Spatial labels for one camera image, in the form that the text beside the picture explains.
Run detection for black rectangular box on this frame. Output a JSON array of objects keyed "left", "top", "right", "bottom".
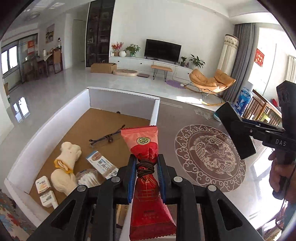
[{"left": 216, "top": 102, "right": 256, "bottom": 159}]

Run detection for white small box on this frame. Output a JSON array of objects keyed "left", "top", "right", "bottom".
[
  {"left": 35, "top": 176, "right": 51, "bottom": 194},
  {"left": 40, "top": 190, "right": 58, "bottom": 209}
]

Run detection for cream knitted glove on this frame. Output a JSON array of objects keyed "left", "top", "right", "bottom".
[
  {"left": 54, "top": 142, "right": 82, "bottom": 174},
  {"left": 51, "top": 169, "right": 77, "bottom": 196}
]

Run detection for cotton swabs plastic bag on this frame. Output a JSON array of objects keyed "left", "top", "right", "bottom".
[{"left": 75, "top": 169, "right": 101, "bottom": 188}]

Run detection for red snack packet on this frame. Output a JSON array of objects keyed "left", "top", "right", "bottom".
[{"left": 121, "top": 126, "right": 176, "bottom": 240}]

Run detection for blue white medicine box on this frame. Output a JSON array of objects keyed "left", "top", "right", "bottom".
[{"left": 86, "top": 151, "right": 118, "bottom": 179}]

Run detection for black eyeglasses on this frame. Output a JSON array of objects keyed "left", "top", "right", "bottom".
[{"left": 89, "top": 125, "right": 125, "bottom": 146}]

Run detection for person right hand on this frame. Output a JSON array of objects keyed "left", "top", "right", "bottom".
[{"left": 268, "top": 151, "right": 296, "bottom": 204}]

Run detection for wooden dining chair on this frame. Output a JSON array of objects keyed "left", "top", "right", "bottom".
[{"left": 242, "top": 89, "right": 282, "bottom": 126}]

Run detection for blue patterned cylinder canister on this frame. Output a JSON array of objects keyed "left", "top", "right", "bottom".
[{"left": 233, "top": 87, "right": 253, "bottom": 116}]

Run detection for teal white round device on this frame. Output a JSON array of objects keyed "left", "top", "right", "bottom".
[{"left": 213, "top": 113, "right": 221, "bottom": 122}]

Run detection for orange lounge chair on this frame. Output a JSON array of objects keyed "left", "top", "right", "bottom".
[{"left": 182, "top": 69, "right": 236, "bottom": 106}]

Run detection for white cardboard storage box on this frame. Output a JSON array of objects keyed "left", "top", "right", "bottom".
[{"left": 4, "top": 87, "right": 160, "bottom": 240}]

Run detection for standing air conditioner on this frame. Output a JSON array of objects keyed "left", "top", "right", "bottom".
[{"left": 217, "top": 34, "right": 239, "bottom": 76}]

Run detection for grey curtain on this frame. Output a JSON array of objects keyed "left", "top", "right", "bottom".
[{"left": 222, "top": 23, "right": 255, "bottom": 102}]

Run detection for wooden bench stool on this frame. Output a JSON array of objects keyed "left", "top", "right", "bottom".
[{"left": 151, "top": 65, "right": 173, "bottom": 82}]

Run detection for black television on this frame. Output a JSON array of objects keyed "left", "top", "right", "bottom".
[{"left": 144, "top": 39, "right": 182, "bottom": 62}]

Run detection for white tv cabinet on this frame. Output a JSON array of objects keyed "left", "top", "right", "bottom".
[{"left": 109, "top": 57, "right": 193, "bottom": 83}]

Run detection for green potted plant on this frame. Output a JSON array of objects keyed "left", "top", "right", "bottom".
[{"left": 125, "top": 44, "right": 140, "bottom": 57}]

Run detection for red flower vase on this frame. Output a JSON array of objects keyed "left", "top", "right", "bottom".
[{"left": 111, "top": 42, "right": 124, "bottom": 57}]

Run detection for brown cardboard box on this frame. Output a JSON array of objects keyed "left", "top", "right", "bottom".
[{"left": 91, "top": 63, "right": 117, "bottom": 74}]

